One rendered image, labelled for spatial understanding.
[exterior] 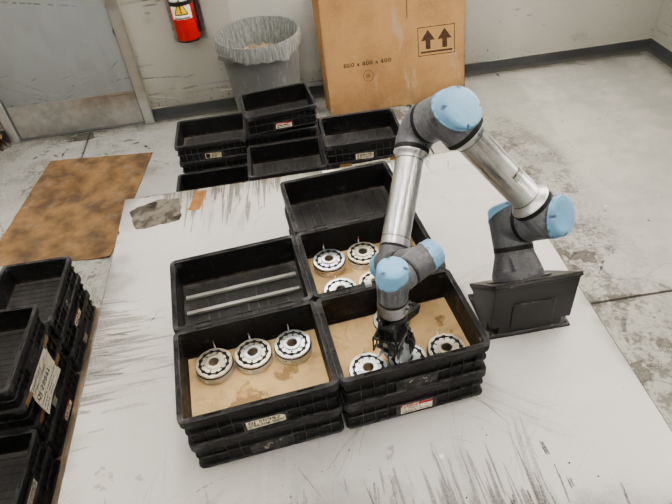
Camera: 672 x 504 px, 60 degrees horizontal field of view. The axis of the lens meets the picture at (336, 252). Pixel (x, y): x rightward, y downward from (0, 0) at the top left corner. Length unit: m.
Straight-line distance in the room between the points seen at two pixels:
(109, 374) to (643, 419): 1.53
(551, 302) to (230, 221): 1.24
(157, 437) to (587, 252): 2.33
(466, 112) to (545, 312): 0.67
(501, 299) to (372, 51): 2.91
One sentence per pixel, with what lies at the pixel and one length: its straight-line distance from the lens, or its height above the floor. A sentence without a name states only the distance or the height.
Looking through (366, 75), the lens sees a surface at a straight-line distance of 4.38.
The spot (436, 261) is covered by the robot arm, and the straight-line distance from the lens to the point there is 1.40.
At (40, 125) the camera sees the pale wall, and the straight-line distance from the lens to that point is 4.95.
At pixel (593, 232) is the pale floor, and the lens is 3.41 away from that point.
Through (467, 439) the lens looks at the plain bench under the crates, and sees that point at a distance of 1.65.
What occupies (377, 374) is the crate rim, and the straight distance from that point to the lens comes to 1.47.
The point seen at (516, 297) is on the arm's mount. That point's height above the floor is 0.87.
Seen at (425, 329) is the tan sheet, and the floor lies 0.83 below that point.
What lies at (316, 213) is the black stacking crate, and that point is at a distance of 2.10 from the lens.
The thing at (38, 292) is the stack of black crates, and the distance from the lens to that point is 2.89.
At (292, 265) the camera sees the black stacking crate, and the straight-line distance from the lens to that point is 1.91.
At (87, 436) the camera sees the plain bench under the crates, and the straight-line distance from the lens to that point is 1.86.
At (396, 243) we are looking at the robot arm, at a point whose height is 1.13.
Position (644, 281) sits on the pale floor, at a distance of 3.20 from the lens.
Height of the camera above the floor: 2.12
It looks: 42 degrees down
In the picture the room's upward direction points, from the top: 6 degrees counter-clockwise
